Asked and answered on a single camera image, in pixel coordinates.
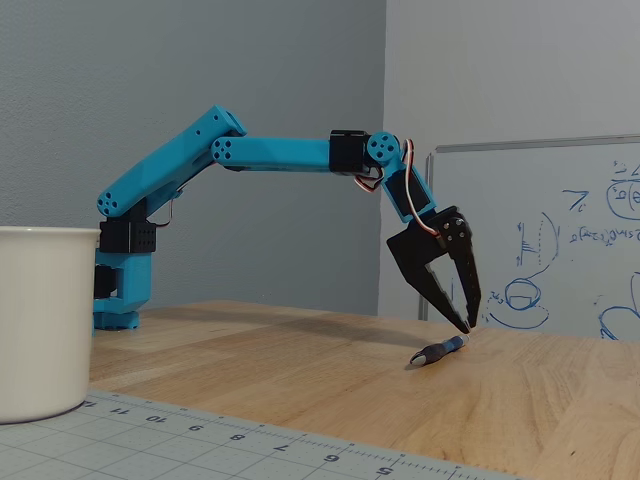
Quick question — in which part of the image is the blue and black pen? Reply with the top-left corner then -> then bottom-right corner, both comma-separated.
409,334 -> 472,369

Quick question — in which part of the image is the whiteboard with blue drawings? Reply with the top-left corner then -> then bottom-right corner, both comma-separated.
417,133 -> 640,342

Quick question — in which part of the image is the white ceramic mug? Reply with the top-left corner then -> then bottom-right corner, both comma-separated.
0,225 -> 102,425

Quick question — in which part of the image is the thin servo cable at shoulder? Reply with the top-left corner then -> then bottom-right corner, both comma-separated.
154,189 -> 177,229

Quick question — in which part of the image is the grey gridded cutting mat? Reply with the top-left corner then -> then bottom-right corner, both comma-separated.
0,388 -> 529,480

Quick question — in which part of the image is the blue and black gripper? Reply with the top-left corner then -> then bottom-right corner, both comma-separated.
381,166 -> 483,335

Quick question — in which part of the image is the white red black servo cable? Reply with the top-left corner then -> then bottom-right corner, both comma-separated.
353,138 -> 447,247

